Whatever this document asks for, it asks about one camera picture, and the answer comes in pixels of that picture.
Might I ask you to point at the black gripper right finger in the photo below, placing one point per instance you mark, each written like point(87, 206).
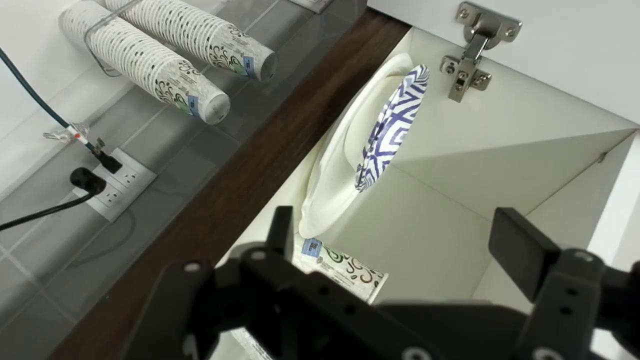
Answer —
point(572, 306)

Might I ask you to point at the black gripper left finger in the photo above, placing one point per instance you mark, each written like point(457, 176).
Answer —
point(201, 312)

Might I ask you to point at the blue patterned paper plate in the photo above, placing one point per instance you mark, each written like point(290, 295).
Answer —
point(390, 126)

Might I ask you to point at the white cabinet door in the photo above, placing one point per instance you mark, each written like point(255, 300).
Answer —
point(586, 61)

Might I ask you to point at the metal cabinet hinge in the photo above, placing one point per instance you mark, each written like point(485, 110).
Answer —
point(474, 47)

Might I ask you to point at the floral paper cup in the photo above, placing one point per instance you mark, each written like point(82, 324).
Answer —
point(347, 266)

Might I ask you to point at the stack of paper cups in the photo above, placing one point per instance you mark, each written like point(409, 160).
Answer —
point(201, 30)
point(147, 63)

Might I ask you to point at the white wall outlet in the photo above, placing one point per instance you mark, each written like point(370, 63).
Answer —
point(126, 183)

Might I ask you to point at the white wall cabinet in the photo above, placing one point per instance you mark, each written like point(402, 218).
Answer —
point(466, 200)

